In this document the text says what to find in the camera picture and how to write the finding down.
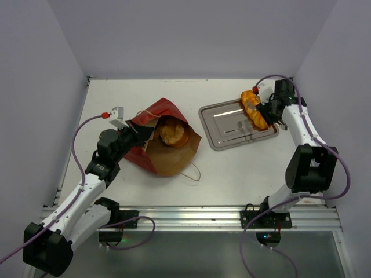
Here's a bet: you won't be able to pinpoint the silver metal tongs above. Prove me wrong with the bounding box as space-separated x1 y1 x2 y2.
246 100 257 111

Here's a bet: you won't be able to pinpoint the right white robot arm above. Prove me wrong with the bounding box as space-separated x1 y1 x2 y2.
252 76 339 228

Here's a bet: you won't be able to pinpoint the round fake bread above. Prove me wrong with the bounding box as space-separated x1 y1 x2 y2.
159 118 190 148

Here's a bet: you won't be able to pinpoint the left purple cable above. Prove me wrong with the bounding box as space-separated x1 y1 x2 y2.
0 111 112 278

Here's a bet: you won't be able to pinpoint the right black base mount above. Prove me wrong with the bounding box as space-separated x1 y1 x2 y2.
239 203 293 247

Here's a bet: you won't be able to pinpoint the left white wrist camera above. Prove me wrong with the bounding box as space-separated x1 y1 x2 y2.
101 107 128 129

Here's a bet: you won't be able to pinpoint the silver metal tray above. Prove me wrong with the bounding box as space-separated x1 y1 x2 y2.
198 99 279 151

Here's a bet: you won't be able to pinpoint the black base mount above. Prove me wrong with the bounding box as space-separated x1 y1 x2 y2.
94 197 139 247
239 203 293 247

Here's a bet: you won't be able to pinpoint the twisted fake bread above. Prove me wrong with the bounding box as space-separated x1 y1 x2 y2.
241 90 269 130

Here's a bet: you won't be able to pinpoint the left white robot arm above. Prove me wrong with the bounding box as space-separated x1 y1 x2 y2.
23 120 154 277

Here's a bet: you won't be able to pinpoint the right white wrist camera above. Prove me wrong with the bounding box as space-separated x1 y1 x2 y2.
252 83 274 106

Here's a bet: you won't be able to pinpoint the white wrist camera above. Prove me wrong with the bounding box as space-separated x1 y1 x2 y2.
101 107 128 129
252 83 274 106

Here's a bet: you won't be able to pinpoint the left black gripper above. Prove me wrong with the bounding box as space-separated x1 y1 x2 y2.
112 119 154 163

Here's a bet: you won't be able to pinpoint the red paper bag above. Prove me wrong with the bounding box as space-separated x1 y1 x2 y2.
124 98 201 177

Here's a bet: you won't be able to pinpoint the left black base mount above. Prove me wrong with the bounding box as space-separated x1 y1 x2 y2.
94 197 139 247

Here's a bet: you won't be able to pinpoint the aluminium frame rail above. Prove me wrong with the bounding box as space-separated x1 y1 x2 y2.
37 205 341 232

